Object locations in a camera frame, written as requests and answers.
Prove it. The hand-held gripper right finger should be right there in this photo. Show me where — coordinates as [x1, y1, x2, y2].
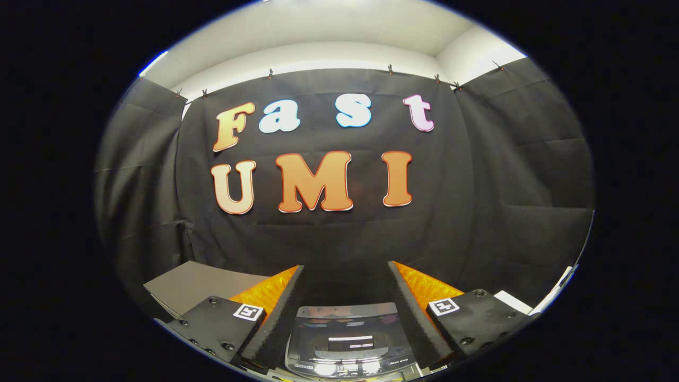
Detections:
[388, 261, 539, 369]

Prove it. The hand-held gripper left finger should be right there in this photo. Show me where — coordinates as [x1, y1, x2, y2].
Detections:
[166, 265, 304, 372]

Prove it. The grey washing machine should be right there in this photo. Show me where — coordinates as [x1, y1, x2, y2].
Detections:
[284, 302, 421, 380]

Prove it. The dark washing machine lid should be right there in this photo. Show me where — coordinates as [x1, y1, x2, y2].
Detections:
[288, 302, 415, 362]

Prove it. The grey box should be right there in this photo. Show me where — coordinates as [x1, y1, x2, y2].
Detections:
[143, 260, 272, 319]

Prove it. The white sheet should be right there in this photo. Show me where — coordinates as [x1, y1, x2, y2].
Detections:
[493, 264, 580, 317]

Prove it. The ceiling light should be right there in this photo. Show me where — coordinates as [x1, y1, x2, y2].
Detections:
[138, 50, 169, 78]

